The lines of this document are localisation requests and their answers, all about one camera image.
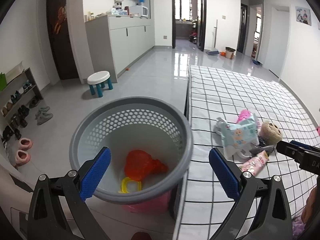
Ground red plastic bag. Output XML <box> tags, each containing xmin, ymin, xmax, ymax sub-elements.
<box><xmin>124</xmin><ymin>150</ymin><xmax>168</xmax><ymax>181</ymax></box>

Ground pink plastic fan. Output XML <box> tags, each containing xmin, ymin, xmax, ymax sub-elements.
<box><xmin>236</xmin><ymin>109</ymin><xmax>252</xmax><ymax>124</ymax></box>

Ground shoe rack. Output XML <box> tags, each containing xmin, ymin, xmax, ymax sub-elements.
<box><xmin>1</xmin><ymin>68</ymin><xmax>43</xmax><ymax>140</ymax></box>

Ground dark grey cloth scrap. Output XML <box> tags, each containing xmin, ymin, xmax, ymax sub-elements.
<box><xmin>249</xmin><ymin>136</ymin><xmax>275</xmax><ymax>156</ymax></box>

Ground pink snack wrapper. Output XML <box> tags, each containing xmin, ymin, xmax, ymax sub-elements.
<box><xmin>239</xmin><ymin>151</ymin><xmax>269</xmax><ymax>176</ymax></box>

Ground green handbag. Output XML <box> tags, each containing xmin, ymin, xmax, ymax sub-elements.
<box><xmin>0</xmin><ymin>73</ymin><xmax>7</xmax><ymax>92</ymax></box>

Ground blue dustpan with broom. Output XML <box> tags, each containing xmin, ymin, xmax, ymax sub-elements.
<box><xmin>206</xmin><ymin>20</ymin><xmax>219</xmax><ymax>56</ymax></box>

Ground pink slipper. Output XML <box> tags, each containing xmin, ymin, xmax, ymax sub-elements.
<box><xmin>15</xmin><ymin>150</ymin><xmax>31</xmax><ymax>166</ymax></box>
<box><xmin>18</xmin><ymin>138</ymin><xmax>33</xmax><ymax>151</ymax></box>

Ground pink slipper near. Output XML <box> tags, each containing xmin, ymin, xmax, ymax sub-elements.
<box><xmin>15</xmin><ymin>150</ymin><xmax>31</xmax><ymax>166</ymax></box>

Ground beige plush monkey face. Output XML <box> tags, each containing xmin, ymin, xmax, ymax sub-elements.
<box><xmin>258</xmin><ymin>121</ymin><xmax>283</xmax><ymax>145</ymax></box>

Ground pink slipper far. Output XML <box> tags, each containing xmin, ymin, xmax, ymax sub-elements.
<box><xmin>18</xmin><ymin>138</ymin><xmax>33</xmax><ymax>151</ymax></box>

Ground wall picture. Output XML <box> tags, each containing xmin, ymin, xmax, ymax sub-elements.
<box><xmin>296</xmin><ymin>7</ymin><xmax>311</xmax><ymax>25</ymax></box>

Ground grey sideboard cabinet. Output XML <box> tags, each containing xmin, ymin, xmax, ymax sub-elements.
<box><xmin>85</xmin><ymin>15</ymin><xmax>155</xmax><ymax>83</ymax></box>

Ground white checkered mattress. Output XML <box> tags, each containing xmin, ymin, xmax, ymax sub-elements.
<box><xmin>174</xmin><ymin>66</ymin><xmax>319</xmax><ymax>239</ymax></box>

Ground pink stool under basket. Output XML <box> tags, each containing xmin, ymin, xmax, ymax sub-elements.
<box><xmin>122</xmin><ymin>191</ymin><xmax>171</xmax><ymax>215</ymax></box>

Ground white round dish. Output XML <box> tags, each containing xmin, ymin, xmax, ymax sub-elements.
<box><xmin>236</xmin><ymin>148</ymin><xmax>252</xmax><ymax>159</ymax></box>

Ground baby wipes packet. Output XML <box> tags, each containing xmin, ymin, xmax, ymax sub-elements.
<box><xmin>215</xmin><ymin>114</ymin><xmax>259</xmax><ymax>159</ymax></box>

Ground grey sneakers pair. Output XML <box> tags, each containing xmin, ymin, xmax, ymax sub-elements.
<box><xmin>35</xmin><ymin>106</ymin><xmax>53</xmax><ymax>126</ymax></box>

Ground yellow plastic ring lid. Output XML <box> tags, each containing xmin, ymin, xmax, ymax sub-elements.
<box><xmin>118</xmin><ymin>177</ymin><xmax>142</xmax><ymax>194</ymax></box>

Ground white microwave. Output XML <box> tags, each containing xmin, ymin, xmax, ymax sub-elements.
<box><xmin>129</xmin><ymin>5</ymin><xmax>149</xmax><ymax>18</ymax></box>

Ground white stool teal legs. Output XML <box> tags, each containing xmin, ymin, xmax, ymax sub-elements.
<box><xmin>87</xmin><ymin>71</ymin><xmax>113</xmax><ymax>98</ymax></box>

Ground grey perforated laundry basket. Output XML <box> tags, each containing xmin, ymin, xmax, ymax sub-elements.
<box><xmin>69</xmin><ymin>96</ymin><xmax>193</xmax><ymax>205</ymax></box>

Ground small trash bin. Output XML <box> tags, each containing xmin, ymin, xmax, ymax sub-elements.
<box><xmin>225</xmin><ymin>47</ymin><xmax>235</xmax><ymax>60</ymax></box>

